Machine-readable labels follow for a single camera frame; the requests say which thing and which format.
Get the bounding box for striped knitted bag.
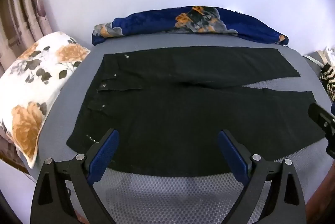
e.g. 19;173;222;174
319;63;335;102

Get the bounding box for black pants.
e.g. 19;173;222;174
66;46;326;178

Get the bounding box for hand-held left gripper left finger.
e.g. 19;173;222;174
31;129;120;224

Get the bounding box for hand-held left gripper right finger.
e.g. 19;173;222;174
218;130;307;224

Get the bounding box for pink floral curtain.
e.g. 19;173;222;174
0;0;53;75

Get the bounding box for grey bed mattress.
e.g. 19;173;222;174
26;33;335;224

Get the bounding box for blue floral blanket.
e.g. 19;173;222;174
91;6;290;47

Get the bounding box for white floral pillow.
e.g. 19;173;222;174
0;31;91;169

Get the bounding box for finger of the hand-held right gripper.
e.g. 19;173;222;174
325;139;335;159
308;103;335;139

